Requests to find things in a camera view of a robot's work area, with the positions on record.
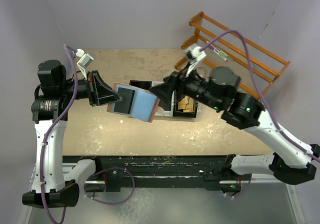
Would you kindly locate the gold cards pile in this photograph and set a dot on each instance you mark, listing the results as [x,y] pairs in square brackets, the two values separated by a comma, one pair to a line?
[186,105]

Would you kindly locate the white bin with black cards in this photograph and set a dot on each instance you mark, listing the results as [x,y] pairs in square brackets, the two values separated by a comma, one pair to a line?
[164,109]

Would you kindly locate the black bin with silver cards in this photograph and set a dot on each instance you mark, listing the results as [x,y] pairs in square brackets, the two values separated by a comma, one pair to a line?
[142,84]

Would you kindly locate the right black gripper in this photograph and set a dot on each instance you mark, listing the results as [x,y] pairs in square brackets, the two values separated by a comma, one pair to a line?
[175,80]

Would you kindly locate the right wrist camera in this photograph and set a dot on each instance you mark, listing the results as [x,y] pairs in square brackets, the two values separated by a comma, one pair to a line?
[195,56]

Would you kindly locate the orange wooden rack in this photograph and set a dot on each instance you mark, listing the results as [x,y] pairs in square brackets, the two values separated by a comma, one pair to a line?
[267,66]

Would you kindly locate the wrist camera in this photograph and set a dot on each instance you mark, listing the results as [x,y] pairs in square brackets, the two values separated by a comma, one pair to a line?
[85,59]
[195,56]

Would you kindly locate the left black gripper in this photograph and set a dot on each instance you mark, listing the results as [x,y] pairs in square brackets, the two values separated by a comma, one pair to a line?
[99,92]

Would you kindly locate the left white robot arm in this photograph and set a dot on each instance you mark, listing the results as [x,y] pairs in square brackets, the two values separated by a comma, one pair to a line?
[52,188]

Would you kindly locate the markers on rack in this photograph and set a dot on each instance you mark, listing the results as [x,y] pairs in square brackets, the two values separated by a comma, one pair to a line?
[219,52]

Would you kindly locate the black credit card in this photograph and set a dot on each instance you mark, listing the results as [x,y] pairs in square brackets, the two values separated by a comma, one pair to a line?
[124,106]

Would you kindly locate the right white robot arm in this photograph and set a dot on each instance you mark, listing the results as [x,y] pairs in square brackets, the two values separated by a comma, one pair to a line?
[291,159]

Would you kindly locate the black bin with gold cards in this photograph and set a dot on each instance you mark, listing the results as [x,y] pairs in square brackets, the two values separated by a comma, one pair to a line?
[180,114]

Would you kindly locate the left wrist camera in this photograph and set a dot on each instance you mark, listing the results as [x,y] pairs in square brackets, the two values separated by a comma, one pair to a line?
[85,59]

